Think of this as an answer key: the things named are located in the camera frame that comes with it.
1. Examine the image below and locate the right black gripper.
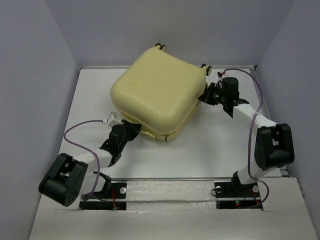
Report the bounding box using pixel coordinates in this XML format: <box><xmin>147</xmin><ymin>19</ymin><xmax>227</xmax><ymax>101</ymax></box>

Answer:
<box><xmin>197</xmin><ymin>82</ymin><xmax>227</xmax><ymax>106</ymax></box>

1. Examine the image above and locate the yellow suitcase with black lining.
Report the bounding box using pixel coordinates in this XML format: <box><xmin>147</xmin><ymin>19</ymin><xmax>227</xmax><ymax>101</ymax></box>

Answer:
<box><xmin>110</xmin><ymin>43</ymin><xmax>213</xmax><ymax>142</ymax></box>

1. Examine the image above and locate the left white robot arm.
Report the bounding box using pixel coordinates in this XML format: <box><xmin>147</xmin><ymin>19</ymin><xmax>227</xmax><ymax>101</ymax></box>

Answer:
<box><xmin>38</xmin><ymin>119</ymin><xmax>142</xmax><ymax>207</ymax></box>

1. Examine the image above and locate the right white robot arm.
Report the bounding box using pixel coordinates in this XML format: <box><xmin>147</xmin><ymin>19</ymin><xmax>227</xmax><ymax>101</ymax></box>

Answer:
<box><xmin>198</xmin><ymin>77</ymin><xmax>295</xmax><ymax>196</ymax></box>

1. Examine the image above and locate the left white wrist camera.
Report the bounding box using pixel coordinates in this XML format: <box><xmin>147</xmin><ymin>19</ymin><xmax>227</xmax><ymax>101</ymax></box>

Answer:
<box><xmin>106</xmin><ymin>112</ymin><xmax>122</xmax><ymax>128</ymax></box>

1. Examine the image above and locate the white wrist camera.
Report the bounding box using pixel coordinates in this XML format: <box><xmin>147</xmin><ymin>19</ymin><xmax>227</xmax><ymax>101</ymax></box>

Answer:
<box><xmin>106</xmin><ymin>112</ymin><xmax>122</xmax><ymax>128</ymax></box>
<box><xmin>217</xmin><ymin>71</ymin><xmax>228</xmax><ymax>82</ymax></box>

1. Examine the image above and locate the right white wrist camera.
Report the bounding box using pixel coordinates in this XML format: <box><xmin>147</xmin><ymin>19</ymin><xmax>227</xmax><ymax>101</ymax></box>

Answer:
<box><xmin>217</xmin><ymin>71</ymin><xmax>228</xmax><ymax>82</ymax></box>

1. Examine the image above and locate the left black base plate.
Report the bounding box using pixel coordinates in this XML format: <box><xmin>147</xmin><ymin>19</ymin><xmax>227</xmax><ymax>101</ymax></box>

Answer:
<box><xmin>78</xmin><ymin>173</ymin><xmax>127</xmax><ymax>211</ymax></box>

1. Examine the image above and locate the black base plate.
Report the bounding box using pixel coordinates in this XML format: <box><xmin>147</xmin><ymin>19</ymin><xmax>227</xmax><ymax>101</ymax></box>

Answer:
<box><xmin>78</xmin><ymin>173</ymin><xmax>127</xmax><ymax>211</ymax></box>
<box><xmin>210</xmin><ymin>181</ymin><xmax>263</xmax><ymax>210</ymax></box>

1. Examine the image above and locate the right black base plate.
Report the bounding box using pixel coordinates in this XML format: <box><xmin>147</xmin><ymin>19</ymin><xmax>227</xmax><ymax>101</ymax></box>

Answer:
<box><xmin>210</xmin><ymin>181</ymin><xmax>263</xmax><ymax>210</ymax></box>

